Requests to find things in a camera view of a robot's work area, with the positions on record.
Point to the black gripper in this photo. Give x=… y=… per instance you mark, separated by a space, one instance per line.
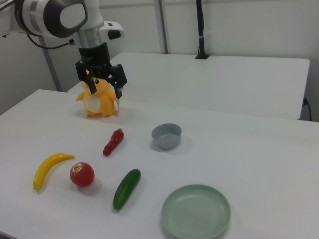
x=94 y=57

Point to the red apple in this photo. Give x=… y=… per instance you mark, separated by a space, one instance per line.
x=82 y=174

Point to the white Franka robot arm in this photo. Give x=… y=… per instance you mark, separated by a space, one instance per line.
x=49 y=15

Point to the small grey bowl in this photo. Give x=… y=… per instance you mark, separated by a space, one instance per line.
x=166 y=138

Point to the orange plush dinosaur toy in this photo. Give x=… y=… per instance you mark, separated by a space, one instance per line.
x=99 y=102

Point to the red chili pepper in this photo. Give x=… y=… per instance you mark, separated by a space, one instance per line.
x=113 y=143

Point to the yellow banana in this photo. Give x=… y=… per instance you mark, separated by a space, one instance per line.
x=46 y=169

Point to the green cucumber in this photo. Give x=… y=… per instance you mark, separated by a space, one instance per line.
x=125 y=189

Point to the pale green plate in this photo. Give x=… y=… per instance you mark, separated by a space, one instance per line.
x=195 y=211

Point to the grey partition frame post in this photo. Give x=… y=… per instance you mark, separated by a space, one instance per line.
x=162 y=25
x=52 y=69

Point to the black camera stand pole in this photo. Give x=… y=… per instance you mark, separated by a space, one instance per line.
x=201 y=27

